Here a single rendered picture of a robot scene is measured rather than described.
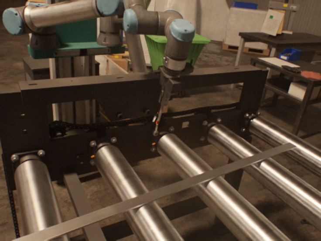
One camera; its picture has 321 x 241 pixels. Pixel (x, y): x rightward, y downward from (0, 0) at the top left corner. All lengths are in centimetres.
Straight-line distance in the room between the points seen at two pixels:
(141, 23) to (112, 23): 106
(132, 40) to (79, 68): 84
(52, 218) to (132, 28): 70
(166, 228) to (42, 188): 42
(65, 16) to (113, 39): 58
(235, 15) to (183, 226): 644
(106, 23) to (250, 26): 608
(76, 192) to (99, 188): 122
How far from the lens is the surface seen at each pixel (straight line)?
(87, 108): 250
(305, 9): 1303
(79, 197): 117
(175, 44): 105
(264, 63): 374
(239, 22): 792
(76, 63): 239
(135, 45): 168
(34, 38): 205
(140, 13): 113
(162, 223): 89
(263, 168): 127
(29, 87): 111
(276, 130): 160
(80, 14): 164
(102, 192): 237
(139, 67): 169
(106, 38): 219
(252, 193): 262
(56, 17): 172
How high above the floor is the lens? 156
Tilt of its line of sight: 26 degrees down
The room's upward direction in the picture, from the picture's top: 6 degrees clockwise
